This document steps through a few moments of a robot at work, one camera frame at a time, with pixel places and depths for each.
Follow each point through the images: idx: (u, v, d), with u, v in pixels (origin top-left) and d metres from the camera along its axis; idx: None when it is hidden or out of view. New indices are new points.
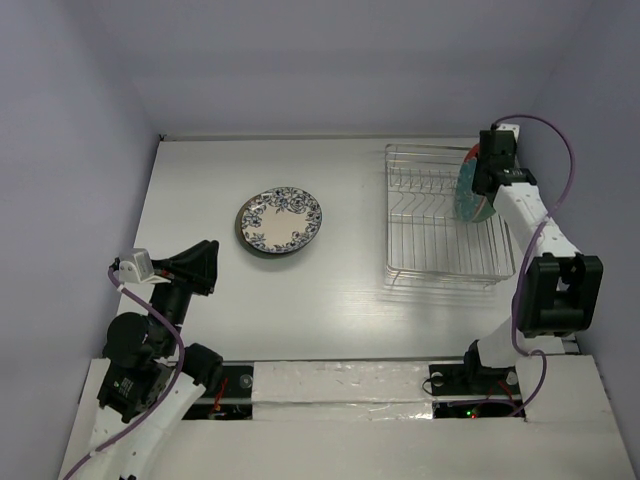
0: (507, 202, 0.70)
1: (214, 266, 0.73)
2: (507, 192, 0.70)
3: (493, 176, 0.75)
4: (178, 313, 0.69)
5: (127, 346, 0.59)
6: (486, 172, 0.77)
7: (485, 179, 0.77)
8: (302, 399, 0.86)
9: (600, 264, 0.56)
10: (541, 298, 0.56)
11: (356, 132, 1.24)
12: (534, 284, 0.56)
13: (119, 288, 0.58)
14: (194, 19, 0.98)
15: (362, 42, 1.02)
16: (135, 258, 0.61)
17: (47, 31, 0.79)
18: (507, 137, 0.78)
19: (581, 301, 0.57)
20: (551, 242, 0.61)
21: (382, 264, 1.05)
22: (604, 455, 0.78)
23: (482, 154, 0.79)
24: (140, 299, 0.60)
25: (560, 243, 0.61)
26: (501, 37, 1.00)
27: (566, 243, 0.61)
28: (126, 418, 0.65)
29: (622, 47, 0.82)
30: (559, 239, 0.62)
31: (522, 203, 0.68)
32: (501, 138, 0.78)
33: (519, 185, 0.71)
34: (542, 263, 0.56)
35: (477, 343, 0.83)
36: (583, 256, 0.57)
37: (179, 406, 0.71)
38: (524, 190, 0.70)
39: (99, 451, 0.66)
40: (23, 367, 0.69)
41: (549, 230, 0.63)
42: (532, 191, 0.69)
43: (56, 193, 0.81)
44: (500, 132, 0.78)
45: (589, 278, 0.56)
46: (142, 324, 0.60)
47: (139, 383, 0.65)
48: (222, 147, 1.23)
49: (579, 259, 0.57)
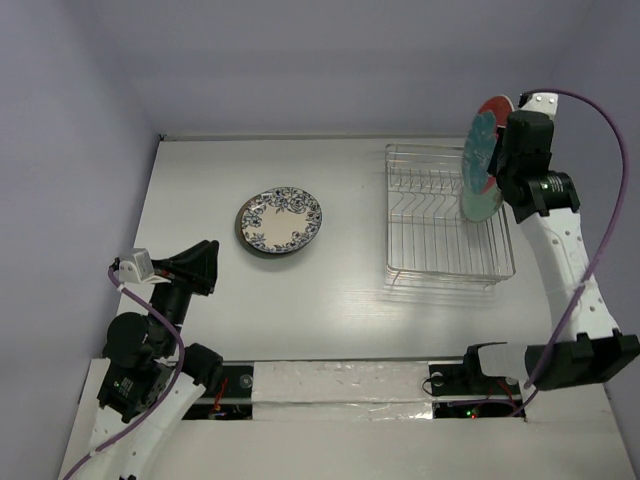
0: (539, 236, 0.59)
1: (214, 266, 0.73)
2: (543, 226, 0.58)
3: (526, 190, 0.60)
4: (178, 313, 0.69)
5: (127, 346, 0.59)
6: (514, 181, 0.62)
7: (514, 191, 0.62)
8: (302, 399, 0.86)
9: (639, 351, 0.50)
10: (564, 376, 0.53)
11: (356, 131, 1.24)
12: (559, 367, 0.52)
13: (119, 289, 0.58)
14: (194, 18, 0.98)
15: (362, 42, 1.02)
16: (135, 257, 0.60)
17: (47, 30, 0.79)
18: (544, 131, 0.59)
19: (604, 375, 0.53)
20: (588, 315, 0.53)
21: (382, 264, 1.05)
22: (604, 455, 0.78)
23: (508, 155, 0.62)
24: (141, 300, 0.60)
25: (597, 316, 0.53)
26: (501, 37, 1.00)
27: (605, 314, 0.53)
28: (126, 418, 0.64)
29: (621, 46, 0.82)
30: (597, 309, 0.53)
31: (559, 246, 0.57)
32: (536, 133, 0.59)
33: (557, 213, 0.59)
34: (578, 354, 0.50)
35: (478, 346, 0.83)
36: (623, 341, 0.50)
37: (179, 406, 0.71)
38: (563, 224, 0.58)
39: (98, 451, 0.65)
40: (23, 367, 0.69)
41: (588, 295, 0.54)
42: (571, 228, 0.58)
43: (56, 192, 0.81)
44: (537, 124, 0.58)
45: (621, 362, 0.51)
46: (143, 323, 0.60)
47: (139, 383, 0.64)
48: (222, 147, 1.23)
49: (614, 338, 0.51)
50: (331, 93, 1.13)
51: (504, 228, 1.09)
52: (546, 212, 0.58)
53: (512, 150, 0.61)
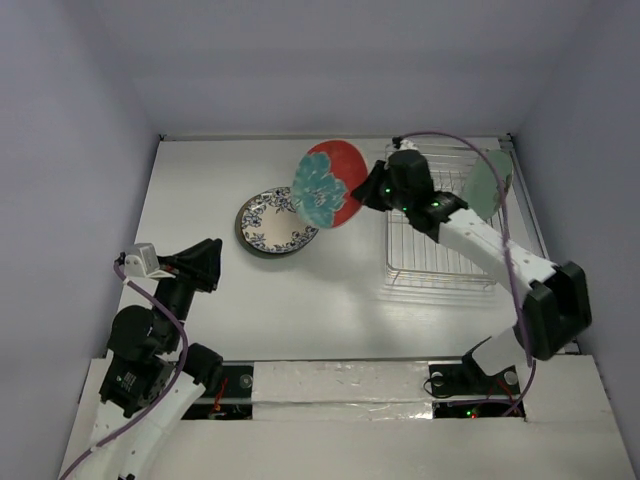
0: (454, 236, 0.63)
1: (217, 263, 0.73)
2: (452, 229, 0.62)
3: (428, 217, 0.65)
4: (182, 308, 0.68)
5: (132, 339, 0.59)
6: (416, 212, 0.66)
7: (421, 221, 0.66)
8: (302, 399, 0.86)
9: (578, 269, 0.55)
10: (551, 330, 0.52)
11: (356, 132, 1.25)
12: (543, 322, 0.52)
13: (125, 281, 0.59)
14: (194, 18, 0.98)
15: (362, 42, 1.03)
16: (141, 251, 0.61)
17: (47, 28, 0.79)
18: (419, 163, 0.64)
19: (581, 310, 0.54)
20: (527, 267, 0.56)
21: (382, 264, 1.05)
22: (604, 455, 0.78)
23: (403, 191, 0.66)
24: (146, 292, 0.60)
25: (534, 262, 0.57)
26: (500, 38, 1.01)
27: (538, 259, 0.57)
28: (128, 413, 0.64)
29: (619, 47, 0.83)
30: (530, 259, 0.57)
31: (472, 235, 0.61)
32: (416, 169, 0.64)
33: (457, 214, 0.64)
34: (541, 297, 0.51)
35: (472, 352, 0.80)
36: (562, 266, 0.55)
37: (179, 406, 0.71)
38: (465, 218, 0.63)
39: (99, 446, 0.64)
40: (24, 364, 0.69)
41: (516, 253, 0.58)
42: (473, 218, 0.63)
43: (56, 190, 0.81)
44: (414, 163, 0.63)
45: (578, 285, 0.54)
46: (148, 317, 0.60)
47: (141, 377, 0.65)
48: (222, 147, 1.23)
49: (559, 272, 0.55)
50: (330, 94, 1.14)
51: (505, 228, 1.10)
52: (446, 220, 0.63)
53: (404, 187, 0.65)
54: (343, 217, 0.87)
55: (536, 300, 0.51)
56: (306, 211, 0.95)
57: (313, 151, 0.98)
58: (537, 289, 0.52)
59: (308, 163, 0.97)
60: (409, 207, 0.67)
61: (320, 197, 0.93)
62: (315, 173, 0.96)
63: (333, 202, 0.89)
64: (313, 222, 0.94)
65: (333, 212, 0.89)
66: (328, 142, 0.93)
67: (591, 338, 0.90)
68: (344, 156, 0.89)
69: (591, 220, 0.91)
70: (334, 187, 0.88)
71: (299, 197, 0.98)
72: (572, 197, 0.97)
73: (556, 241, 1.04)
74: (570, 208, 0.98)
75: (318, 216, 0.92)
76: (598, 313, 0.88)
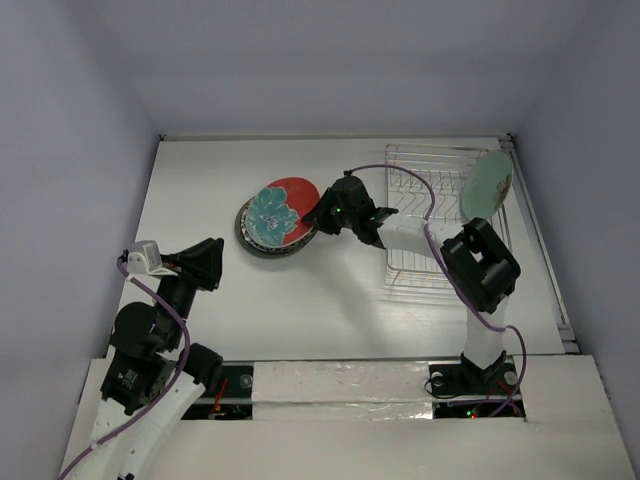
0: (389, 234, 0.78)
1: (219, 263, 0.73)
2: (385, 228, 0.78)
3: (371, 231, 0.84)
4: (183, 306, 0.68)
5: (135, 335, 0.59)
6: (361, 226, 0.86)
7: (365, 233, 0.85)
8: (302, 399, 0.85)
9: (481, 219, 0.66)
10: (474, 276, 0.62)
11: (356, 132, 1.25)
12: (460, 267, 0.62)
13: (129, 277, 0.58)
14: (194, 18, 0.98)
15: (362, 42, 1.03)
16: (145, 249, 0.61)
17: (47, 28, 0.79)
18: (356, 188, 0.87)
19: (498, 253, 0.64)
20: (441, 232, 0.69)
21: (382, 264, 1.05)
22: (604, 455, 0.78)
23: (347, 211, 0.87)
24: (149, 289, 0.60)
25: (448, 229, 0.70)
26: (499, 39, 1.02)
27: (450, 226, 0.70)
28: (129, 411, 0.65)
29: (618, 48, 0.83)
30: (444, 227, 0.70)
31: (401, 228, 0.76)
32: (354, 192, 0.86)
33: (388, 219, 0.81)
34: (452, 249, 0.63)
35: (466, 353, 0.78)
36: (470, 223, 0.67)
37: (179, 406, 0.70)
38: (396, 218, 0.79)
39: (99, 444, 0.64)
40: (24, 363, 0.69)
41: (435, 227, 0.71)
42: (401, 217, 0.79)
43: (56, 189, 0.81)
44: (352, 187, 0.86)
45: (484, 233, 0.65)
46: (151, 313, 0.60)
47: (143, 375, 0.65)
48: (223, 146, 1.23)
49: (469, 228, 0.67)
50: (329, 94, 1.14)
51: (505, 225, 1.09)
52: (381, 224, 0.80)
53: (348, 208, 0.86)
54: (295, 236, 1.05)
55: (450, 252, 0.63)
56: (258, 233, 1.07)
57: (274, 185, 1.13)
58: (447, 244, 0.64)
59: (265, 193, 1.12)
60: (354, 223, 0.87)
61: (272, 222, 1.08)
62: (271, 203, 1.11)
63: (285, 226, 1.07)
64: (264, 242, 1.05)
65: (283, 235, 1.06)
66: (287, 180, 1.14)
67: (592, 338, 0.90)
68: (302, 195, 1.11)
69: (590, 220, 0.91)
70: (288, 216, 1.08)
71: (253, 221, 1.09)
72: (571, 197, 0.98)
73: (556, 241, 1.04)
74: (569, 208, 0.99)
75: (268, 238, 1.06)
76: (598, 313, 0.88)
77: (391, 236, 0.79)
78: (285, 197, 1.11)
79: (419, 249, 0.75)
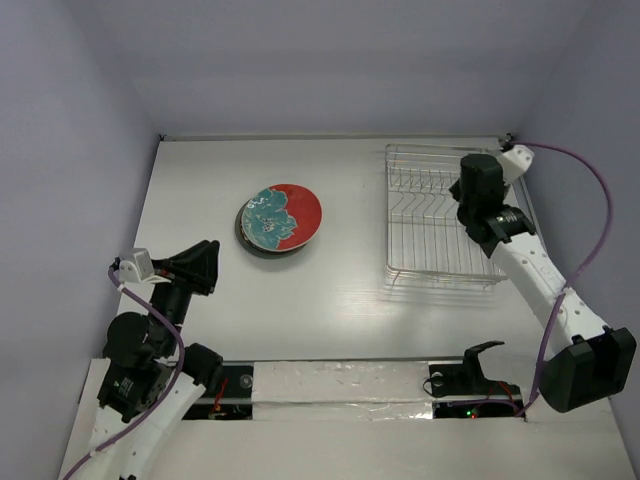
0: (509, 259, 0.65)
1: (214, 266, 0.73)
2: (509, 252, 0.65)
3: (487, 228, 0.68)
4: (177, 314, 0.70)
5: (128, 346, 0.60)
6: (476, 219, 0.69)
7: (478, 229, 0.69)
8: (302, 399, 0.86)
9: (633, 340, 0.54)
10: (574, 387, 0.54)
11: (356, 132, 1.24)
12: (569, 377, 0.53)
13: (119, 288, 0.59)
14: (193, 18, 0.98)
15: (362, 41, 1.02)
16: (135, 257, 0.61)
17: (47, 30, 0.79)
18: (498, 173, 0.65)
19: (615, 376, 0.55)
20: (575, 317, 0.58)
21: (382, 264, 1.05)
22: (605, 456, 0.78)
23: (469, 196, 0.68)
24: (140, 298, 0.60)
25: (584, 317, 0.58)
26: (501, 37, 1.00)
27: (590, 316, 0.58)
28: (127, 418, 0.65)
29: (620, 47, 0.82)
30: (581, 312, 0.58)
31: (528, 265, 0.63)
32: (490, 176, 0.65)
33: (519, 238, 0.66)
34: (580, 355, 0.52)
35: (476, 350, 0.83)
36: (615, 332, 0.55)
37: (179, 406, 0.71)
38: (528, 247, 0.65)
39: (98, 450, 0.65)
40: (24, 365, 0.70)
41: (569, 302, 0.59)
42: (535, 247, 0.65)
43: (57, 192, 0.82)
44: (490, 169, 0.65)
45: (621, 355, 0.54)
46: (143, 323, 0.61)
47: (139, 382, 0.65)
48: (221, 147, 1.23)
49: (608, 335, 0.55)
50: (329, 94, 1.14)
51: None
52: (508, 239, 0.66)
53: (471, 192, 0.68)
54: (289, 244, 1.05)
55: (572, 356, 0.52)
56: (253, 232, 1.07)
57: (275, 188, 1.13)
58: (578, 348, 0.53)
59: (265, 194, 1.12)
60: (470, 211, 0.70)
61: (269, 224, 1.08)
62: (270, 205, 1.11)
63: (282, 231, 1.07)
64: (257, 242, 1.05)
65: (279, 239, 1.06)
66: (289, 186, 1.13)
67: None
68: (302, 200, 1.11)
69: (590, 220, 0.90)
70: (286, 220, 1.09)
71: (249, 220, 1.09)
72: (571, 195, 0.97)
73: (556, 241, 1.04)
74: (569, 207, 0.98)
75: (263, 239, 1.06)
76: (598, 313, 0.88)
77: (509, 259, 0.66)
78: (285, 201, 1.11)
79: (529, 296, 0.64)
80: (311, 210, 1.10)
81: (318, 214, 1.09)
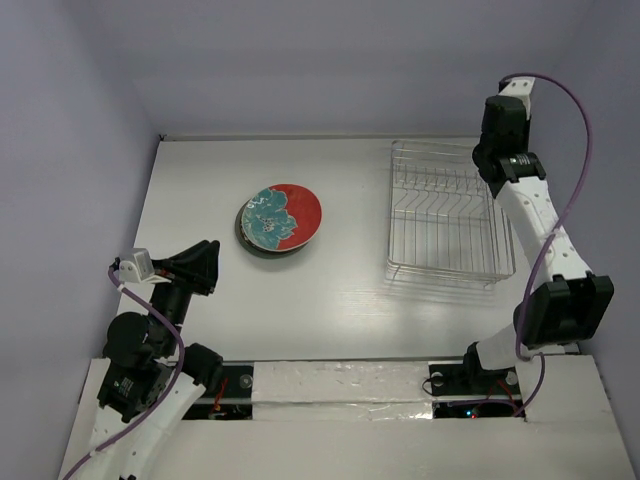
0: (511, 200, 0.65)
1: (214, 266, 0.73)
2: (514, 192, 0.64)
3: (498, 168, 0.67)
4: (178, 312, 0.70)
5: (128, 346, 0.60)
6: (489, 158, 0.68)
7: (488, 168, 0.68)
8: (302, 399, 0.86)
9: (612, 289, 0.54)
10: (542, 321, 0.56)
11: (356, 132, 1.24)
12: (541, 312, 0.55)
13: (119, 289, 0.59)
14: (193, 18, 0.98)
15: (362, 42, 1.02)
16: (135, 257, 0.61)
17: (47, 30, 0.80)
18: (518, 112, 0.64)
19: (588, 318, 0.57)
20: (562, 259, 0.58)
21: (383, 261, 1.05)
22: (605, 456, 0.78)
23: (484, 133, 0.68)
24: (140, 299, 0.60)
25: (571, 260, 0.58)
26: (501, 38, 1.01)
27: (576, 259, 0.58)
28: (126, 418, 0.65)
29: (620, 47, 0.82)
30: (569, 255, 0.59)
31: (530, 207, 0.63)
32: (511, 115, 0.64)
33: (526, 181, 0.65)
34: (555, 295, 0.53)
35: (477, 345, 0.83)
36: (596, 278, 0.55)
37: (179, 406, 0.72)
38: (533, 189, 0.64)
39: (98, 451, 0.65)
40: (24, 365, 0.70)
41: (559, 244, 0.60)
42: (539, 192, 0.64)
43: (57, 193, 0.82)
44: (510, 106, 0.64)
45: (597, 300, 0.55)
46: (143, 324, 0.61)
47: (139, 382, 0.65)
48: (222, 147, 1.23)
49: (590, 279, 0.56)
50: (330, 94, 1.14)
51: (506, 226, 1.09)
52: (516, 181, 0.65)
53: (488, 131, 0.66)
54: (289, 244, 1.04)
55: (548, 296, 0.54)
56: (253, 231, 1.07)
57: (274, 188, 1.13)
58: (555, 289, 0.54)
59: (265, 194, 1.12)
60: (484, 149, 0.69)
61: (269, 224, 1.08)
62: (270, 204, 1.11)
63: (282, 231, 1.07)
64: (257, 242, 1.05)
65: (278, 239, 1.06)
66: (289, 186, 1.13)
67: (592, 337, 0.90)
68: (302, 200, 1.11)
69: (590, 220, 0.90)
70: (285, 219, 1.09)
71: (249, 220, 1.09)
72: (571, 193, 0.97)
73: None
74: (569, 205, 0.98)
75: (264, 239, 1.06)
76: None
77: (512, 201, 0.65)
78: (285, 201, 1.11)
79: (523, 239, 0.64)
80: (311, 209, 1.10)
81: (318, 214, 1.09)
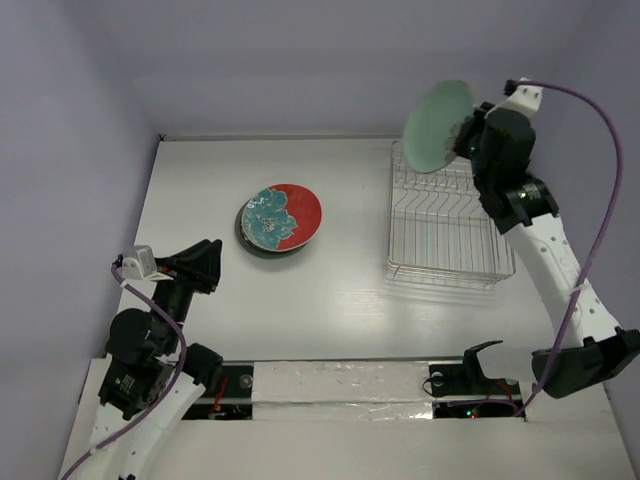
0: (524, 244, 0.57)
1: (217, 265, 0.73)
2: (528, 237, 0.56)
3: (504, 202, 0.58)
4: (180, 310, 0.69)
5: (131, 342, 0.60)
6: (494, 191, 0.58)
7: (494, 202, 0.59)
8: (302, 400, 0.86)
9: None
10: (569, 379, 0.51)
11: (356, 132, 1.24)
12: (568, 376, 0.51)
13: (122, 285, 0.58)
14: (193, 18, 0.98)
15: (362, 42, 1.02)
16: (138, 254, 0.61)
17: (47, 29, 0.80)
18: (529, 140, 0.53)
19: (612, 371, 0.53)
20: (589, 318, 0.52)
21: (383, 261, 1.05)
22: (605, 456, 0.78)
23: (486, 161, 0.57)
24: (143, 296, 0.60)
25: (598, 318, 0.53)
26: (501, 38, 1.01)
27: (603, 315, 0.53)
28: (127, 415, 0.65)
29: (619, 48, 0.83)
30: (595, 311, 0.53)
31: (547, 254, 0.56)
32: (520, 144, 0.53)
33: (539, 220, 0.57)
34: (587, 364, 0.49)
35: (478, 349, 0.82)
36: (627, 338, 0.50)
37: (179, 405, 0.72)
38: (550, 231, 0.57)
39: (99, 448, 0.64)
40: (24, 365, 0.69)
41: (585, 298, 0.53)
42: (556, 233, 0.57)
43: (57, 193, 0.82)
44: (521, 133, 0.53)
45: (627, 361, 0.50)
46: (146, 320, 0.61)
47: (141, 379, 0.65)
48: (222, 147, 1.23)
49: (620, 338, 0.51)
50: (330, 93, 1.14)
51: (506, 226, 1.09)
52: (528, 222, 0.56)
53: (492, 160, 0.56)
54: (289, 244, 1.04)
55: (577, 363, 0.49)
56: (253, 231, 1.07)
57: (274, 188, 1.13)
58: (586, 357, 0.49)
59: (265, 194, 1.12)
60: (488, 181, 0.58)
61: (269, 224, 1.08)
62: (270, 204, 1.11)
63: (282, 231, 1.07)
64: (257, 242, 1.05)
65: (279, 239, 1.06)
66: (289, 186, 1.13)
67: None
68: (302, 200, 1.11)
69: (590, 220, 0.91)
70: (285, 219, 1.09)
71: (249, 220, 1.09)
72: (571, 194, 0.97)
73: None
74: (569, 205, 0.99)
75: (264, 239, 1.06)
76: None
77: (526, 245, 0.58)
78: (285, 201, 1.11)
79: (539, 284, 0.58)
80: (311, 210, 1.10)
81: (318, 214, 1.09)
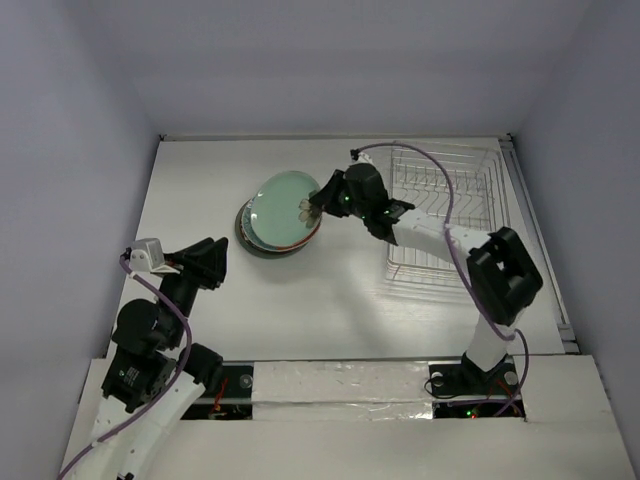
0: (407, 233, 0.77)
1: (223, 262, 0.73)
2: (403, 228, 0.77)
3: (383, 224, 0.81)
4: (185, 304, 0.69)
5: (137, 331, 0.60)
6: (373, 219, 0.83)
7: (378, 228, 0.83)
8: (302, 400, 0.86)
9: (511, 232, 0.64)
10: (493, 285, 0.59)
11: (356, 132, 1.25)
12: (484, 280, 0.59)
13: (130, 274, 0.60)
14: (194, 19, 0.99)
15: (361, 42, 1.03)
16: (147, 246, 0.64)
17: (47, 29, 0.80)
18: (376, 178, 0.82)
19: (523, 267, 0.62)
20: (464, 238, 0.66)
21: (383, 261, 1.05)
22: (605, 456, 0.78)
23: (359, 200, 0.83)
24: (151, 285, 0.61)
25: (473, 235, 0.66)
26: (499, 41, 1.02)
27: (475, 232, 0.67)
28: (130, 408, 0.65)
29: (617, 50, 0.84)
30: (469, 233, 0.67)
31: (419, 228, 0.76)
32: (372, 183, 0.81)
33: (403, 215, 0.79)
34: (480, 259, 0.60)
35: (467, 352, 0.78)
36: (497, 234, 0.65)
37: (179, 404, 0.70)
38: (412, 217, 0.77)
39: (100, 442, 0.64)
40: (23, 364, 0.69)
41: (456, 232, 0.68)
42: (419, 215, 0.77)
43: (57, 191, 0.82)
44: (369, 177, 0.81)
45: (511, 246, 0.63)
46: (153, 309, 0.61)
47: (145, 371, 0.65)
48: (222, 146, 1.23)
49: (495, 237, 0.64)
50: (330, 94, 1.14)
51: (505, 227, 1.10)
52: (398, 221, 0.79)
53: (363, 198, 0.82)
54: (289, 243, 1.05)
55: (476, 263, 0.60)
56: (253, 230, 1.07)
57: None
58: (476, 257, 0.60)
59: None
60: (367, 213, 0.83)
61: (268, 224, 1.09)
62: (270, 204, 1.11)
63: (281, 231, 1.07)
64: (257, 242, 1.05)
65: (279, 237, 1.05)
66: None
67: (592, 337, 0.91)
68: None
69: (589, 221, 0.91)
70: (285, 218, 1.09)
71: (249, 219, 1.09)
72: (570, 194, 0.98)
73: (556, 242, 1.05)
74: (568, 206, 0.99)
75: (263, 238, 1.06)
76: (598, 313, 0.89)
77: (408, 235, 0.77)
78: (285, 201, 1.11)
79: (435, 251, 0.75)
80: None
81: None
